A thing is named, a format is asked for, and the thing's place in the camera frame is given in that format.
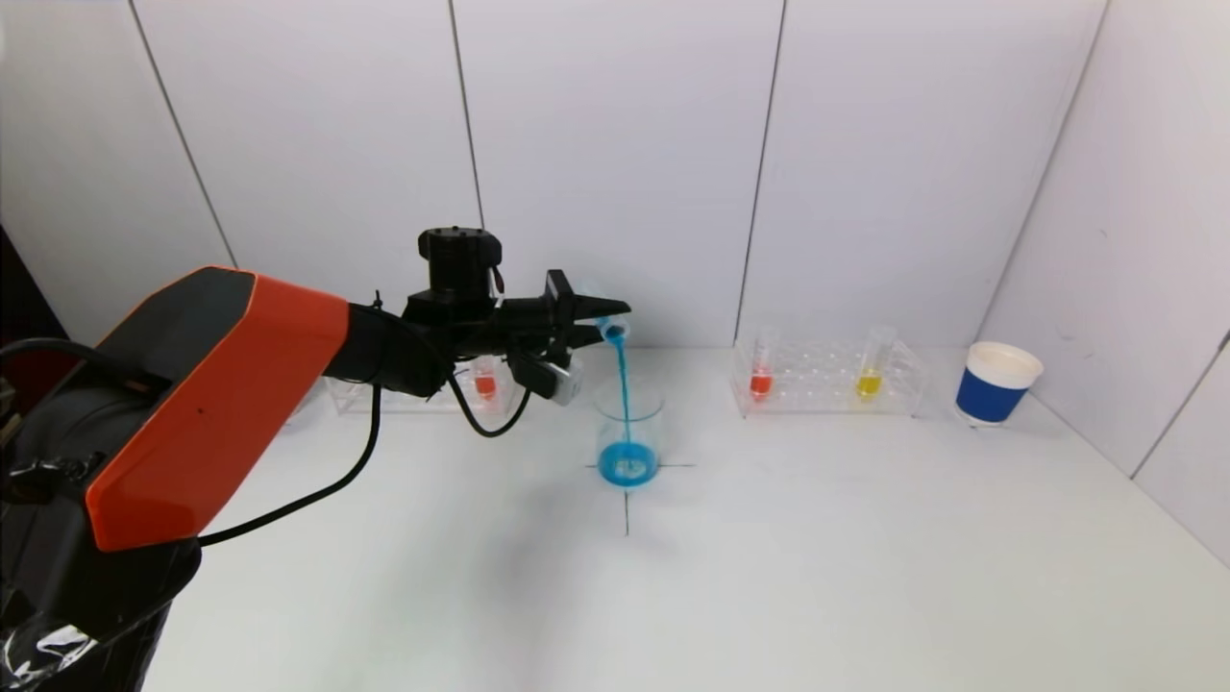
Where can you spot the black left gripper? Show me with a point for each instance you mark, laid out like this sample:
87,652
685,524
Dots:
558,309

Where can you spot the test tube with blue pigment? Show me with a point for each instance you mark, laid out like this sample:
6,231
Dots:
613,330

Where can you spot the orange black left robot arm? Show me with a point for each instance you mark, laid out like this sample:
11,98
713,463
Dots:
211,404

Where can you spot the test tube with red pigment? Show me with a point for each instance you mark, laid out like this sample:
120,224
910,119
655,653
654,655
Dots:
485,384
760,384

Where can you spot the clear glass beaker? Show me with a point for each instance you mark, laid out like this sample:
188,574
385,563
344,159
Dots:
628,461

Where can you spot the clear acrylic test tube rack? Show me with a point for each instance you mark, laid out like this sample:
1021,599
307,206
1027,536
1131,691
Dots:
404,399
817,384

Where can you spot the test tube with yellow pigment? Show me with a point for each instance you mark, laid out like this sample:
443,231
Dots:
868,384

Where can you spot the blue white paper cup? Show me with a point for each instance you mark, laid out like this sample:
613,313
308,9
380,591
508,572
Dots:
990,394

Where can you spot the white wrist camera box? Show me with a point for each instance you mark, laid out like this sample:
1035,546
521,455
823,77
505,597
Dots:
555,377

